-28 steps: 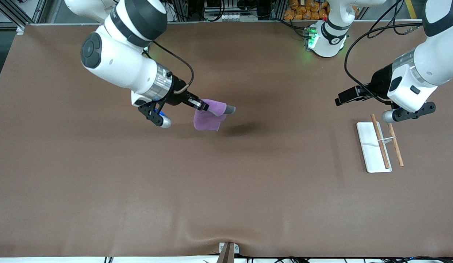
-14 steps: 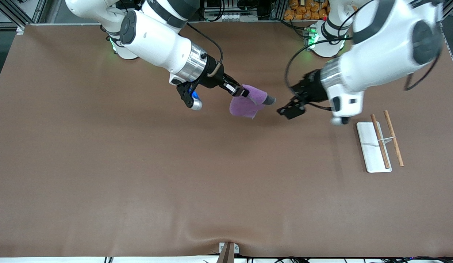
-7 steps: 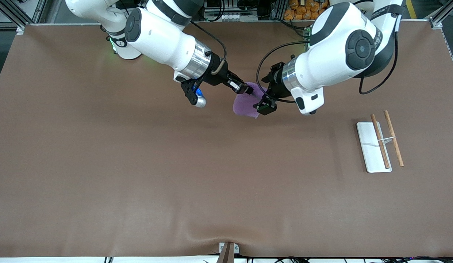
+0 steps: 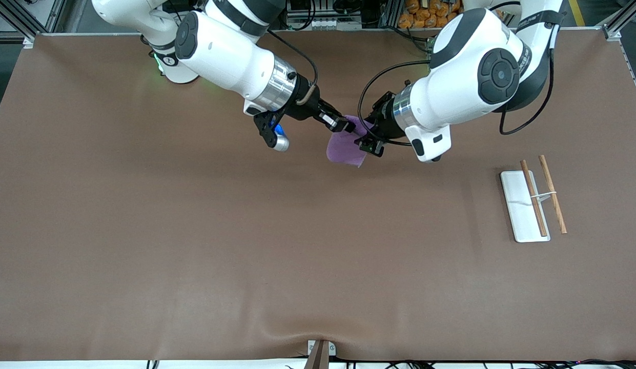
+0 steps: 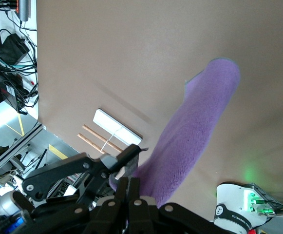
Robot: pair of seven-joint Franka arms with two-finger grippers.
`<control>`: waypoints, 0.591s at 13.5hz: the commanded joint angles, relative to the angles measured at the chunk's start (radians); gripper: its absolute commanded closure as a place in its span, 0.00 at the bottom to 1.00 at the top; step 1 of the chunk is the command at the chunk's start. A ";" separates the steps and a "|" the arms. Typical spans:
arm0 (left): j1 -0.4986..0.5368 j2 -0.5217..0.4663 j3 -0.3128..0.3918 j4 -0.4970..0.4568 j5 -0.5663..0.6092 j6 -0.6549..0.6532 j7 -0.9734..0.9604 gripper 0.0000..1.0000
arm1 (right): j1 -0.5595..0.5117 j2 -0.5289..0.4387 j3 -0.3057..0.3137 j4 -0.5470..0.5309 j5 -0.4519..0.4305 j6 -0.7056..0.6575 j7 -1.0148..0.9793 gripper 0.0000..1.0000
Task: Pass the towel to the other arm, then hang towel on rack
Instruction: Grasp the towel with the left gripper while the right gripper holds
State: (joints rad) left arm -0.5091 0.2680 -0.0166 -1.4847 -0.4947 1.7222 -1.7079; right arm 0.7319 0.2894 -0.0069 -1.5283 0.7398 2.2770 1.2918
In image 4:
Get purple and grey towel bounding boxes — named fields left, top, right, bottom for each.
left=326, top=115, right=372, bottom=168

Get white rack with wooden bars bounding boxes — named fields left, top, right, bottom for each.
left=500, top=154, right=568, bottom=243

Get white terminal strip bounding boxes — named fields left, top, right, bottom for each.
left=307, top=18, right=362, bottom=30

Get orange snack bags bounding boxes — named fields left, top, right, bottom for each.
left=398, top=0, right=464, bottom=29

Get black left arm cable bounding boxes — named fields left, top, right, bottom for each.
left=357, top=26, right=557, bottom=148

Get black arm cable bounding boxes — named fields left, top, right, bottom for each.
left=266, top=28, right=319, bottom=106
left=357, top=26, right=557, bottom=148

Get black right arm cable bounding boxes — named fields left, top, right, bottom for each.
left=266, top=28, right=319, bottom=106

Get front camera pole with bracket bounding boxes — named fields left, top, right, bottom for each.
left=303, top=339, right=337, bottom=369

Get aluminium frame profile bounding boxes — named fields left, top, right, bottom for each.
left=0, top=0, right=67, bottom=40
left=602, top=0, right=636, bottom=42

